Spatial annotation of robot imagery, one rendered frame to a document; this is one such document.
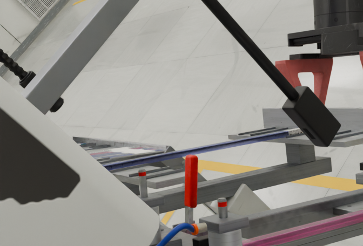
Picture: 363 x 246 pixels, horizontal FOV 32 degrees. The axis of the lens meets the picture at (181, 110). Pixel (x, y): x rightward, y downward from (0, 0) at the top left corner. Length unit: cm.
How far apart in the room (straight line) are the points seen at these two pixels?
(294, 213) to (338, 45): 32
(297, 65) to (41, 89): 37
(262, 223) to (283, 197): 163
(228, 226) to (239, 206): 73
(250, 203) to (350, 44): 61
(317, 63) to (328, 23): 8
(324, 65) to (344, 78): 207
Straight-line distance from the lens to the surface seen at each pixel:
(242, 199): 114
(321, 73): 69
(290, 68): 66
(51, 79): 35
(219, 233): 40
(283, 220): 85
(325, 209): 90
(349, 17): 62
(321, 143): 47
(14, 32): 845
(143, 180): 50
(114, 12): 37
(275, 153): 267
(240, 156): 283
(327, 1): 63
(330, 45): 61
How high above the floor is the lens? 142
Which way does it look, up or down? 23 degrees down
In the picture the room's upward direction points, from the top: 45 degrees counter-clockwise
